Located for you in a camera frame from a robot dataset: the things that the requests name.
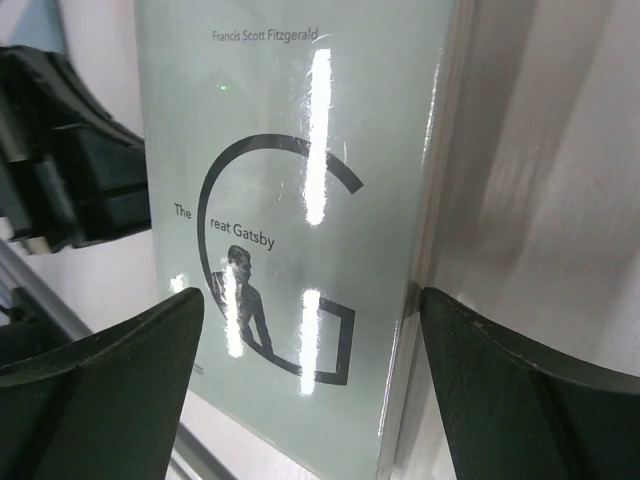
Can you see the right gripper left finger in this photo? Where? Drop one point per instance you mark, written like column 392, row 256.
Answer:
column 100, row 390

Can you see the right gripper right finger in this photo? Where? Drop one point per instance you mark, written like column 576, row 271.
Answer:
column 514, row 408

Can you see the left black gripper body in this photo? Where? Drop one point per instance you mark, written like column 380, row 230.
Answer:
column 23, row 150

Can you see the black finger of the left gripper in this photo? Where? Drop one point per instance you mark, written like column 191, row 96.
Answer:
column 95, row 174

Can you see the pale green Great Gatsby book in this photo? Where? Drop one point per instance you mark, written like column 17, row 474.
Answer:
column 293, row 153

